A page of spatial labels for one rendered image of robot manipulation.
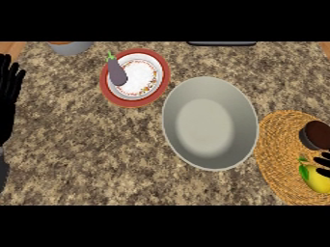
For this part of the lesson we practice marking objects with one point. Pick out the yellow lemon with leaf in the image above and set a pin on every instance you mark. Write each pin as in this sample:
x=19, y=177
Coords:
x=317, y=180

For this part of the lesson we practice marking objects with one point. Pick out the woven wicker placemat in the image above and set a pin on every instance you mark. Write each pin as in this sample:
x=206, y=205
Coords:
x=281, y=154

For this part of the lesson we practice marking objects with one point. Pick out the large grey bowl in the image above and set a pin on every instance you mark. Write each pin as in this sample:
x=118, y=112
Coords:
x=211, y=123

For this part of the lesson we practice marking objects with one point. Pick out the red round placemat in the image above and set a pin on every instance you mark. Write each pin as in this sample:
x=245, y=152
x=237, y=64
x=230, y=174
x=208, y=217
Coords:
x=162, y=77

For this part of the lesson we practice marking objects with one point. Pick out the chocolate cupcake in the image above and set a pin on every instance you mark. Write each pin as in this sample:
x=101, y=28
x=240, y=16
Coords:
x=318, y=135

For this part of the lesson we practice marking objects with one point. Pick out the grey pot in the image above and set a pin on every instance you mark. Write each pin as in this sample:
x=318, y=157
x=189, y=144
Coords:
x=69, y=47

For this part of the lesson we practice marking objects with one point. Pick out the purple eggplant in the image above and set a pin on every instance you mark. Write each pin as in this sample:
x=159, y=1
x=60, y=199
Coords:
x=116, y=74

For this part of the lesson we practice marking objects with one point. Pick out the white patterned plate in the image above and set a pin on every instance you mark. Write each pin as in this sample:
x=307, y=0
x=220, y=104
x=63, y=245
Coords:
x=141, y=75

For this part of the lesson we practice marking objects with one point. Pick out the dark flat appliance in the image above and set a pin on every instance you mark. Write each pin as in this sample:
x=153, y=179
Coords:
x=221, y=43

